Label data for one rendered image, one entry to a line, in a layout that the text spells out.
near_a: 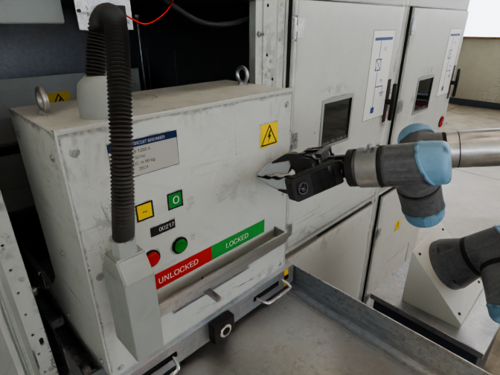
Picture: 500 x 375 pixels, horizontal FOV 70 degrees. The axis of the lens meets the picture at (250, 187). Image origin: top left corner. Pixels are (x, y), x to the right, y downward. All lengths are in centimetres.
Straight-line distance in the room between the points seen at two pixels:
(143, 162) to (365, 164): 38
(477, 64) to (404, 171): 806
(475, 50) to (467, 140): 789
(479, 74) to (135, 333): 841
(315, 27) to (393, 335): 79
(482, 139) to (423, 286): 51
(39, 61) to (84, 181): 96
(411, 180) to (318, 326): 46
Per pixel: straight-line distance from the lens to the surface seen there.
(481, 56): 866
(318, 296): 101
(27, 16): 73
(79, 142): 55
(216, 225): 74
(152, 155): 60
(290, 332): 94
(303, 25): 102
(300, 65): 102
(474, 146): 82
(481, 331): 124
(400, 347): 95
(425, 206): 72
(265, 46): 94
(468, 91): 875
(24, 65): 147
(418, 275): 117
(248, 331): 93
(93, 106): 59
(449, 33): 198
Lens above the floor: 152
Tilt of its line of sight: 24 degrees down
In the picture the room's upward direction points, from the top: straight up
